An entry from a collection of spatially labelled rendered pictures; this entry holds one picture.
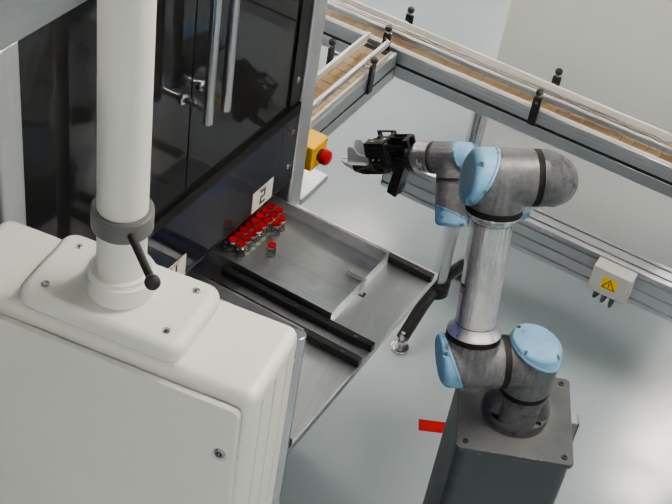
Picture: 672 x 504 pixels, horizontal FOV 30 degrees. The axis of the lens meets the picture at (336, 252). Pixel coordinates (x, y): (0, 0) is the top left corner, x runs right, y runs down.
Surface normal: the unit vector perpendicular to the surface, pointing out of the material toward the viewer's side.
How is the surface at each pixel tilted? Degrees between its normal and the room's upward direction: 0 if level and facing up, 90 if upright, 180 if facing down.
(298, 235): 0
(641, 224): 90
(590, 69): 90
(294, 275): 0
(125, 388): 90
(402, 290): 0
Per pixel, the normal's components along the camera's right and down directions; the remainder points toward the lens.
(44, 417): -0.37, 0.58
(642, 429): 0.13, -0.74
